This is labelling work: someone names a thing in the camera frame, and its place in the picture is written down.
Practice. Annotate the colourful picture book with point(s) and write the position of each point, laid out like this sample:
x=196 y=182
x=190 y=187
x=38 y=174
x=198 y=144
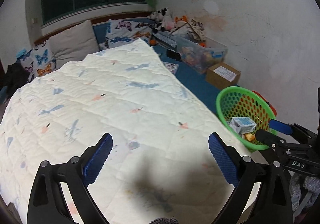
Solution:
x=172 y=67

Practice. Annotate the beige cushion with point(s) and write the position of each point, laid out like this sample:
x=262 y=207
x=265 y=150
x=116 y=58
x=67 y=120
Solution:
x=74 y=44

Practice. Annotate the green plastic waste basket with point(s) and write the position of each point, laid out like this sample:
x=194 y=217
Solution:
x=233 y=102

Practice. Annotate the left butterfly pillow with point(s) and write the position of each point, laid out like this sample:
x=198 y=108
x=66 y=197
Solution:
x=38 y=61

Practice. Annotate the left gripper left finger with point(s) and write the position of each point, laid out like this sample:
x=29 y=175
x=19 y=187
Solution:
x=47 y=203

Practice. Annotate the white quilted table cover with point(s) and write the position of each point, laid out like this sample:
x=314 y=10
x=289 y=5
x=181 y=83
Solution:
x=160 y=164

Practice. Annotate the clear toy storage bin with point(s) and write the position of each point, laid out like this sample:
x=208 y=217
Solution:
x=199 y=57

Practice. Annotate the right butterfly pillow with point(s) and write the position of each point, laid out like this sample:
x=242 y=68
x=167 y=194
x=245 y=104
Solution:
x=115 y=33

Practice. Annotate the brown cardboard box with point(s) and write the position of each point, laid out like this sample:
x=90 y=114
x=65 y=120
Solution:
x=222 y=76

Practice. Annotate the butterfly pillow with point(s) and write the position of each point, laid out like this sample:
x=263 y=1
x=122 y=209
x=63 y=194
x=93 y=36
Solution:
x=115 y=33
x=38 y=61

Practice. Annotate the black clothing pile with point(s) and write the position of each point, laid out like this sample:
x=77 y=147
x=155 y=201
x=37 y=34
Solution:
x=15 y=77

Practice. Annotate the blue white milk carton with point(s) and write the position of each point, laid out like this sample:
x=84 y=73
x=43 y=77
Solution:
x=242 y=125

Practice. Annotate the red plastic stool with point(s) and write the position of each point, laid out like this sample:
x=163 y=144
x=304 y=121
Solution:
x=269 y=104

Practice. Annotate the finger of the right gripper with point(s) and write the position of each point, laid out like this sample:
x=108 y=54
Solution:
x=269 y=139
x=280 y=127

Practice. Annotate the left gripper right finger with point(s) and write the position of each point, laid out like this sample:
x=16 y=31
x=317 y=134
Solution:
x=272 y=203

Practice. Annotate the cow plush toy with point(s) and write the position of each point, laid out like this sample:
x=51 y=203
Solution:
x=163 y=20

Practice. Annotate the orange peel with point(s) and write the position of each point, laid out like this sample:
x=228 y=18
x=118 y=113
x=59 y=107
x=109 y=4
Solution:
x=249 y=137

